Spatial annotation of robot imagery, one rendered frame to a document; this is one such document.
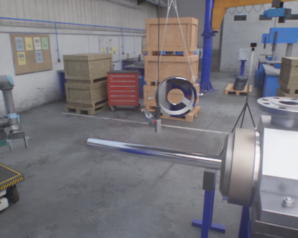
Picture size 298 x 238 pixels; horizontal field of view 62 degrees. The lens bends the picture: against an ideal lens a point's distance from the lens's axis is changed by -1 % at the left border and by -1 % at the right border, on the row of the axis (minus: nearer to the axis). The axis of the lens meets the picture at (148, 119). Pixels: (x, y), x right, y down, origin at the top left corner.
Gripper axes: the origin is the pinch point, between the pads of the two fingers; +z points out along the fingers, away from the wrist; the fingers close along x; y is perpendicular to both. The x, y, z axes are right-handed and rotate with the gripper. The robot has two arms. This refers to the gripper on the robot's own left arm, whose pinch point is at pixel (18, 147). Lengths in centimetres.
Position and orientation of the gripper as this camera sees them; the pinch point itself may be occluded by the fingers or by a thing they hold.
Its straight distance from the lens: 256.1
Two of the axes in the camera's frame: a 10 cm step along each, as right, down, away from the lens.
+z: 2.3, 9.7, -0.5
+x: 6.3, -1.1, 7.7
